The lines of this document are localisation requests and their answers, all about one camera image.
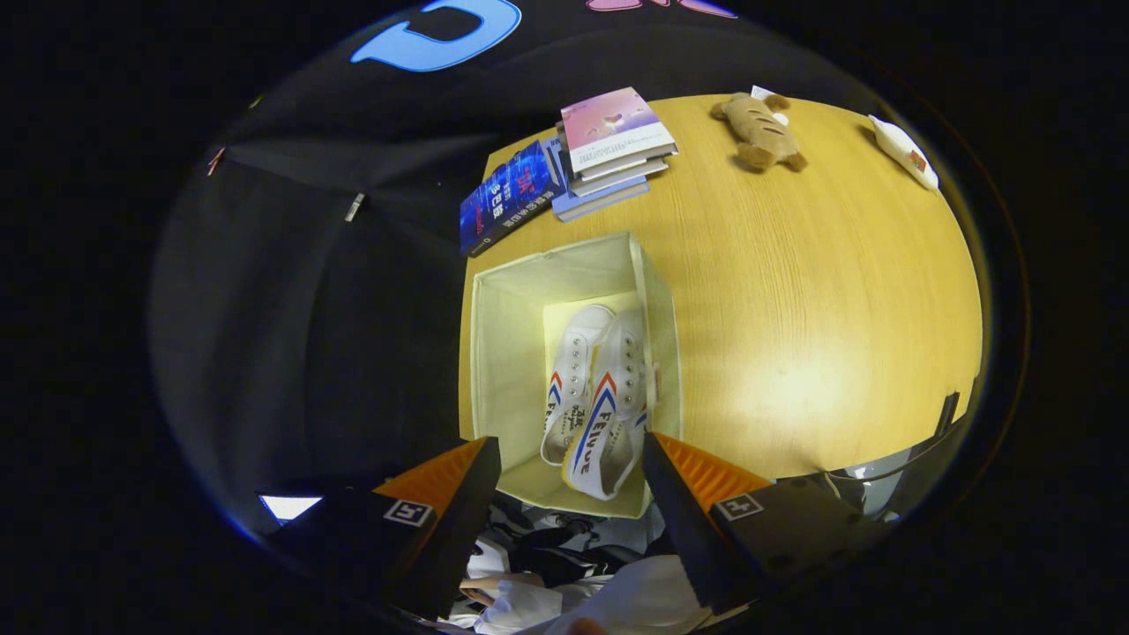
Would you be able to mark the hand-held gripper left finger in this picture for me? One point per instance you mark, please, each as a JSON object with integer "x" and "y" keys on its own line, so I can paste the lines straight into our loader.
{"x": 445, "y": 529}

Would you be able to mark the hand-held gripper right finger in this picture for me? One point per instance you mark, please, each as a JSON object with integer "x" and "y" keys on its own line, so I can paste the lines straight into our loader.
{"x": 688, "y": 529}

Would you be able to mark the white canvas shoe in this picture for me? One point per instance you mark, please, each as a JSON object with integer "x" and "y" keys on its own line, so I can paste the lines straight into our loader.
{"x": 609, "y": 432}
{"x": 578, "y": 353}

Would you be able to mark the person's body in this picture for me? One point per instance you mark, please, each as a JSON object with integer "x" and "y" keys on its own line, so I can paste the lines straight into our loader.
{"x": 635, "y": 591}

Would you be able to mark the lit computer monitor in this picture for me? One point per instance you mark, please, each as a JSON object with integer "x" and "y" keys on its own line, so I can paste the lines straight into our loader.
{"x": 287, "y": 506}

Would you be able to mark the black backdrop cloth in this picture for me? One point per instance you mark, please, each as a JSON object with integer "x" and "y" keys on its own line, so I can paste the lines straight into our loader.
{"x": 309, "y": 309}

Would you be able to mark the white clip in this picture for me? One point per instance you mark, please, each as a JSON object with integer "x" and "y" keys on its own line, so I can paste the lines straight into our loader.
{"x": 355, "y": 207}

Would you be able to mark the pale blue book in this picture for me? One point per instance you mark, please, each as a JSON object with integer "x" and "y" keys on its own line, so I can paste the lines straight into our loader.
{"x": 600, "y": 201}

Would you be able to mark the dark blue book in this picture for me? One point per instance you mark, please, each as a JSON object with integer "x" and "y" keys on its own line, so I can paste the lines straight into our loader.
{"x": 512, "y": 194}

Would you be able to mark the grey paperback book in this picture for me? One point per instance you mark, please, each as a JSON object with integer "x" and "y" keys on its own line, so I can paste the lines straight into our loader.
{"x": 626, "y": 165}
{"x": 622, "y": 179}

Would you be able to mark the brown plush toy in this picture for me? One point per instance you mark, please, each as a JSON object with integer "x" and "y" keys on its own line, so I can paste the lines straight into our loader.
{"x": 763, "y": 132}

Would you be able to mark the pink cover book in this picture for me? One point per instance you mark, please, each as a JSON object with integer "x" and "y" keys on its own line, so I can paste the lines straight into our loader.
{"x": 613, "y": 123}

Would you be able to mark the red clip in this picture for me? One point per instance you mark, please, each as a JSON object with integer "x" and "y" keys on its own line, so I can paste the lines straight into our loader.
{"x": 216, "y": 160}

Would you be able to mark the white plush toy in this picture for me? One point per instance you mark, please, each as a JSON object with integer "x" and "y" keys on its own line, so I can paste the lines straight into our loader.
{"x": 904, "y": 152}

